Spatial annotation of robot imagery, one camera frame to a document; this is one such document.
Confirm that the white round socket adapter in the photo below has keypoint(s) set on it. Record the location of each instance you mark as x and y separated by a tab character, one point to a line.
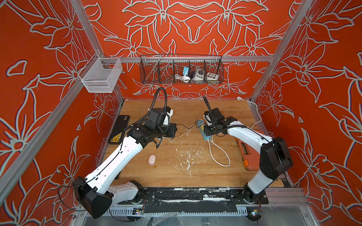
198	75

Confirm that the black flat tool case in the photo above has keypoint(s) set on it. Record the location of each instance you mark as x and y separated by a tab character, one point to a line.
116	133

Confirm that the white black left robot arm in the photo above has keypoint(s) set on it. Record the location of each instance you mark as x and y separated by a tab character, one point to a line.
94	191

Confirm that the blue white charger in basket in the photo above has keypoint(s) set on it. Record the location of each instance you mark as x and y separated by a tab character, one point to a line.
186	72

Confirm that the pink earbuds case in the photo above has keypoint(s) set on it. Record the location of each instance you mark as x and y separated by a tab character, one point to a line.
152	159

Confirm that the blue power strip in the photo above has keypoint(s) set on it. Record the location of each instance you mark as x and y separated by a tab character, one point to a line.
201	126

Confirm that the black wire wall basket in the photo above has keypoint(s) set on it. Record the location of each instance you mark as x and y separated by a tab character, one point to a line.
166	69

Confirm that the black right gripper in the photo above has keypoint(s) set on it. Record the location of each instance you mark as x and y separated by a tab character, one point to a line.
207	133

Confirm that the red plastic toolbox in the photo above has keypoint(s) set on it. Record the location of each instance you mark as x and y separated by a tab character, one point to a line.
249	155

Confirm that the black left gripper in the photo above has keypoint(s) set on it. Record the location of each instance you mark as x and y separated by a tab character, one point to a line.
173	127

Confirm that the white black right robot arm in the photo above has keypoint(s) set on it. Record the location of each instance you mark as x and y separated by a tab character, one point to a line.
275	158

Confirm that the white cube socket adapter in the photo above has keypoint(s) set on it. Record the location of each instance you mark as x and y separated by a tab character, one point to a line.
212	78

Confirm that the white mesh wall basket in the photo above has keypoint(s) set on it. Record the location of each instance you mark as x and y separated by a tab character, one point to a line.
98	79

